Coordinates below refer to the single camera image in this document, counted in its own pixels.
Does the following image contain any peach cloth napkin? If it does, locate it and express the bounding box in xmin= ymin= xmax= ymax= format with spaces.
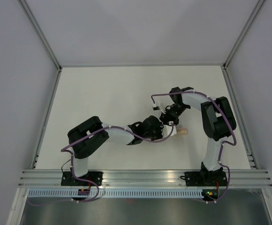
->
xmin=176 ymin=128 xmax=188 ymax=135

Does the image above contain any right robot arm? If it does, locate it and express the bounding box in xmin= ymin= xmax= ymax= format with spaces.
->
xmin=160 ymin=87 xmax=236 ymax=187

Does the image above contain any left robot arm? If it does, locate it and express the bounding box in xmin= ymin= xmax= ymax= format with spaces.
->
xmin=67 ymin=115 xmax=164 ymax=186

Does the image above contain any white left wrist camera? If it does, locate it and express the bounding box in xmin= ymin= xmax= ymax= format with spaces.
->
xmin=162 ymin=121 xmax=176 ymax=138

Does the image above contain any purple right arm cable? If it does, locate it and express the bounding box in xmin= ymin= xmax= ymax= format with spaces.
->
xmin=151 ymin=91 xmax=237 ymax=204

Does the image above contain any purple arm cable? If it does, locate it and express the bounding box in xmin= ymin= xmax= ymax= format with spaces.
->
xmin=151 ymin=91 xmax=237 ymax=204
xmin=28 ymin=120 xmax=175 ymax=207

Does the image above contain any back aluminium frame rail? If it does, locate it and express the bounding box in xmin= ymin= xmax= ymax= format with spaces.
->
xmin=61 ymin=63 xmax=224 ymax=68

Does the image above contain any aluminium frame rail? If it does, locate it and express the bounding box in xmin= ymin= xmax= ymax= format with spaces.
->
xmin=17 ymin=169 xmax=272 ymax=188
xmin=61 ymin=63 xmax=224 ymax=68

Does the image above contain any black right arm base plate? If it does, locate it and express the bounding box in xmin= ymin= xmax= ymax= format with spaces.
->
xmin=180 ymin=171 xmax=228 ymax=188

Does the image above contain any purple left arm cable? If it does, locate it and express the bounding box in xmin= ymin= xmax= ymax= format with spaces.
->
xmin=28 ymin=120 xmax=175 ymax=207

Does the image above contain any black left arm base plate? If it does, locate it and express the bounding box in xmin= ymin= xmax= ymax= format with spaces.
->
xmin=61 ymin=171 xmax=103 ymax=187

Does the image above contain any aluminium front frame rail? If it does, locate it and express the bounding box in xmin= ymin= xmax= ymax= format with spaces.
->
xmin=17 ymin=169 xmax=272 ymax=188

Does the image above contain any white slotted cable duct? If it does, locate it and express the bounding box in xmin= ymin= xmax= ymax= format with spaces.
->
xmin=28 ymin=188 xmax=203 ymax=198

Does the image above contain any left aluminium corner post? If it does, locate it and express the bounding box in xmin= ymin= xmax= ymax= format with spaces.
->
xmin=17 ymin=0 xmax=62 ymax=72

